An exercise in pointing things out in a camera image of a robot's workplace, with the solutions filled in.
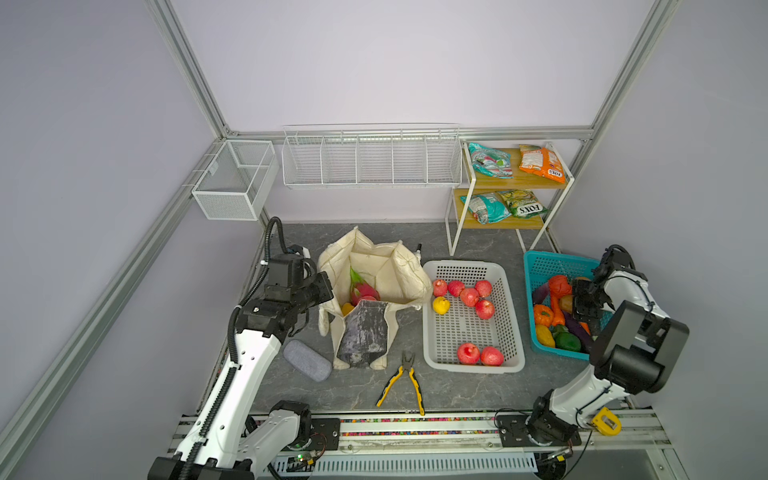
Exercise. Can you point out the teal snack bag lower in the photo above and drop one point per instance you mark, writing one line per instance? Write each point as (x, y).
(486, 208)

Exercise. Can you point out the orange carrot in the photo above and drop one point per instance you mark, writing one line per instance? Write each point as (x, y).
(558, 316)

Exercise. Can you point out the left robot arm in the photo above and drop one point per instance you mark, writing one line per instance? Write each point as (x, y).
(218, 446)

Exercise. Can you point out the yellow tape measure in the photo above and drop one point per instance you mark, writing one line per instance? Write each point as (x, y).
(606, 422)

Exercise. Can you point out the pink dragon fruit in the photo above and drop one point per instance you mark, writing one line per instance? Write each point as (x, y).
(359, 287)

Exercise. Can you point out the yellow lemon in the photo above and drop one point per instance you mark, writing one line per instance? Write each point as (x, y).
(441, 305)

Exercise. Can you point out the white mesh wall box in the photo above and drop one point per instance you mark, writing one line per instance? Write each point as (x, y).
(236, 182)

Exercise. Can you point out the red apple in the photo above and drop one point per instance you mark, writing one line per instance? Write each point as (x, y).
(440, 288)
(455, 288)
(484, 309)
(470, 297)
(468, 354)
(367, 297)
(491, 356)
(484, 288)

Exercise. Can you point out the small orange pumpkin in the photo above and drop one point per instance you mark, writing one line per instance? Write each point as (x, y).
(543, 315)

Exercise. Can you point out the teal snack bag top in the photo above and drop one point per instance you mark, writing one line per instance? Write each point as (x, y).
(490, 162)

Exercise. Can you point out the white wooden two-tier shelf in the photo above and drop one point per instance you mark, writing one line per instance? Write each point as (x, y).
(529, 231)

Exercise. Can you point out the green bell pepper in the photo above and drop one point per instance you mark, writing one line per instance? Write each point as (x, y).
(565, 340)

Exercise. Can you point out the teal snack bag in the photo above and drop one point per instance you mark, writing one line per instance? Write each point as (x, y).
(486, 208)
(490, 162)

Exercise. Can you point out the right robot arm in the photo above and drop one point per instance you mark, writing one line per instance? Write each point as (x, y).
(635, 350)

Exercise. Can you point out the teal plastic vegetable basket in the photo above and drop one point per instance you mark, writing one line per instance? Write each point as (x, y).
(539, 267)

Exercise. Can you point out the white wire wall basket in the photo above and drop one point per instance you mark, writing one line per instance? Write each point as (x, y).
(372, 155)

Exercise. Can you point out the white plastic fruit basket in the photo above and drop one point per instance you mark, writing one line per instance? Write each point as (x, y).
(443, 334)

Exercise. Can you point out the orange snack bag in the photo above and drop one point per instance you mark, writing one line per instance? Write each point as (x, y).
(542, 162)

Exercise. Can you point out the cream canvas tote bag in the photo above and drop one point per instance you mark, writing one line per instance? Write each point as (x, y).
(371, 283)

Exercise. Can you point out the brown potato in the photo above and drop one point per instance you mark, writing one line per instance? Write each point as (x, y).
(566, 304)

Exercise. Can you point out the yellow squash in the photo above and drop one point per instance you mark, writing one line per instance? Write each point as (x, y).
(544, 336)

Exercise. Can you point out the red bell pepper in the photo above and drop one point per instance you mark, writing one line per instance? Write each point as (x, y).
(559, 286)

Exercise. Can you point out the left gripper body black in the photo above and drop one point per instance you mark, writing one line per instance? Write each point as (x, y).
(312, 293)

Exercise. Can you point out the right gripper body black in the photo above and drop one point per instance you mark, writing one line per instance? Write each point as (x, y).
(586, 302)

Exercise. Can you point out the purple eggplant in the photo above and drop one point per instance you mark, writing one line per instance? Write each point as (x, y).
(579, 329)

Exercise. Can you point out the grey fabric glasses case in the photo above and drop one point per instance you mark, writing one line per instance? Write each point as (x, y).
(307, 361)

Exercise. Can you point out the green snack bag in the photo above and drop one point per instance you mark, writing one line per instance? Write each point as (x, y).
(522, 204)

